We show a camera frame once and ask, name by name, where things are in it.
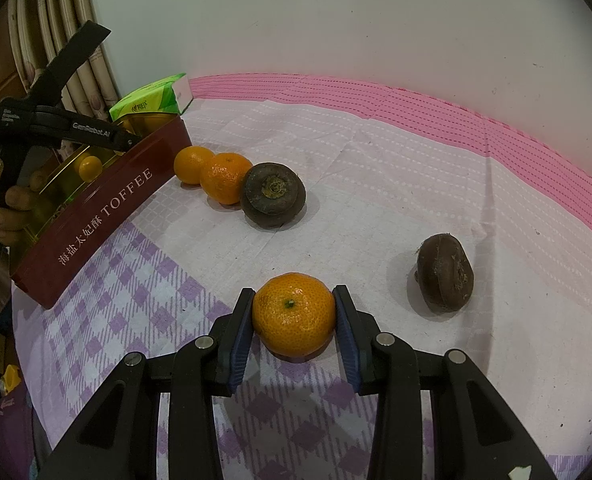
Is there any red and gold tin box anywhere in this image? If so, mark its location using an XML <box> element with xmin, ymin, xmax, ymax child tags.
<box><xmin>10</xmin><ymin>112</ymin><xmax>194</xmax><ymax>311</ymax></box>

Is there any small yellow object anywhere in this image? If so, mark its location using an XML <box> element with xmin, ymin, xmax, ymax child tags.
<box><xmin>0</xmin><ymin>364</ymin><xmax>24</xmax><ymax>396</ymax></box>

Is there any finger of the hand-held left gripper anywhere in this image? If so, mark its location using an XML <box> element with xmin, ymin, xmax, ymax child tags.
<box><xmin>27</xmin><ymin>21</ymin><xmax>112</xmax><ymax>109</ymax></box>
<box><xmin>61</xmin><ymin>116</ymin><xmax>143</xmax><ymax>154</ymax></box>

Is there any pink and purple checked tablecloth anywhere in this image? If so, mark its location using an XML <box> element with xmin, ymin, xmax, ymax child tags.
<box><xmin>11</xmin><ymin>74</ymin><xmax>592</xmax><ymax>480</ymax></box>

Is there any purple printed cloth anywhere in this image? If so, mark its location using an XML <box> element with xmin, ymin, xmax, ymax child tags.
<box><xmin>0</xmin><ymin>395</ymin><xmax>47</xmax><ymax>480</ymax></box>

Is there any person's left hand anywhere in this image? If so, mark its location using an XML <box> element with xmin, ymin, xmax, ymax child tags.
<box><xmin>0</xmin><ymin>152</ymin><xmax>47</xmax><ymax>247</ymax></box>

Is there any green tissue pack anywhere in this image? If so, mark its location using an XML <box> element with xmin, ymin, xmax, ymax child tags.
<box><xmin>109</xmin><ymin>72</ymin><xmax>194</xmax><ymax>122</ymax></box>

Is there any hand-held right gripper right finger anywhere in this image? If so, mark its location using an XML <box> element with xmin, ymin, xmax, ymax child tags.
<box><xmin>332</xmin><ymin>285</ymin><xmax>559</xmax><ymax>480</ymax></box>

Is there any orange mandarin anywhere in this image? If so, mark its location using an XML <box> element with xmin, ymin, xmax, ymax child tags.
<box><xmin>78</xmin><ymin>155</ymin><xmax>103</xmax><ymax>183</ymax></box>
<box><xmin>252</xmin><ymin>272</ymin><xmax>337</xmax><ymax>363</ymax></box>
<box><xmin>173</xmin><ymin>145</ymin><xmax>217</xmax><ymax>185</ymax></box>
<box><xmin>199</xmin><ymin>152</ymin><xmax>254</xmax><ymax>206</ymax></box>

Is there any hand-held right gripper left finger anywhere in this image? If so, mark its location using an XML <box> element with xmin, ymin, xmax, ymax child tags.
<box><xmin>36</xmin><ymin>287</ymin><xmax>257</xmax><ymax>480</ymax></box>

